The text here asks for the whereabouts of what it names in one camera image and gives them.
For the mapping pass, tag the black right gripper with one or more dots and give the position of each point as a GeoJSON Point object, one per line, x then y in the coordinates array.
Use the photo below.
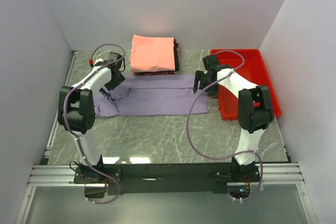
{"type": "Point", "coordinates": [199, 76]}

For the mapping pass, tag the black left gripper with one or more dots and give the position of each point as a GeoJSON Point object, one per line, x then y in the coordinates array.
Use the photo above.
{"type": "Point", "coordinates": [111, 87]}

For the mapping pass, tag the dusty pink folded t-shirt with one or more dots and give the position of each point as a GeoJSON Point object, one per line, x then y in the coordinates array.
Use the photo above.
{"type": "Point", "coordinates": [178, 53]}

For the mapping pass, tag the aluminium frame rail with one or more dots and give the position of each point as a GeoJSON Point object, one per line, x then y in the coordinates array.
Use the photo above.
{"type": "Point", "coordinates": [52, 197]}

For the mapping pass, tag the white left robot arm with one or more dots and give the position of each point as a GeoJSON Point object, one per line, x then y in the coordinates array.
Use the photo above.
{"type": "Point", "coordinates": [76, 104]}

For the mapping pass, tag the lavender t-shirt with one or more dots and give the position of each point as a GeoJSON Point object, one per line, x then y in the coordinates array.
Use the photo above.
{"type": "Point", "coordinates": [147, 96]}

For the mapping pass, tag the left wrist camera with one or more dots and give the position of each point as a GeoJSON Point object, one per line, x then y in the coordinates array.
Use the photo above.
{"type": "Point", "coordinates": [96, 62]}

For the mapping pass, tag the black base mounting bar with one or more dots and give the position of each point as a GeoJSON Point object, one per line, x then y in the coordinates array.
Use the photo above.
{"type": "Point", "coordinates": [169, 178]}

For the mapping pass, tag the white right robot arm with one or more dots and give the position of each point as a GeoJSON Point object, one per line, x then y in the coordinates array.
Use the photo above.
{"type": "Point", "coordinates": [254, 109]}

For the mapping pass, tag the black folded t-shirt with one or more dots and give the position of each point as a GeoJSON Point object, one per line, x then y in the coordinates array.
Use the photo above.
{"type": "Point", "coordinates": [176, 56]}

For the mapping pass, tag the red plastic bin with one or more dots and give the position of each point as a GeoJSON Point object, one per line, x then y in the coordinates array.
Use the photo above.
{"type": "Point", "coordinates": [253, 70]}

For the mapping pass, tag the red patterned folded t-shirt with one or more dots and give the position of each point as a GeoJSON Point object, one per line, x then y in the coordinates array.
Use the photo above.
{"type": "Point", "coordinates": [153, 73]}

